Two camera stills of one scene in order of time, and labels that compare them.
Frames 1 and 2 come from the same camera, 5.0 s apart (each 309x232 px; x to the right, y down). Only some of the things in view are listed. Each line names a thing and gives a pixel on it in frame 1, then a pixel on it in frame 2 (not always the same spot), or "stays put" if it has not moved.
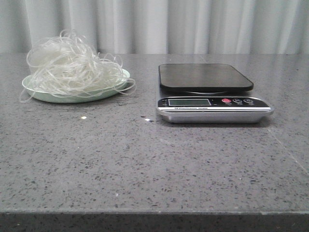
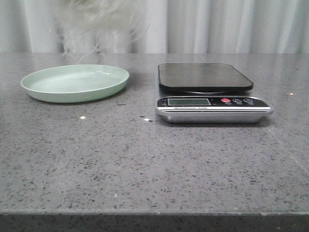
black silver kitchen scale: x=193 y=93 stays put
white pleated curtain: x=218 y=27 stays put
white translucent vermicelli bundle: x=69 y=65 to x=90 y=28
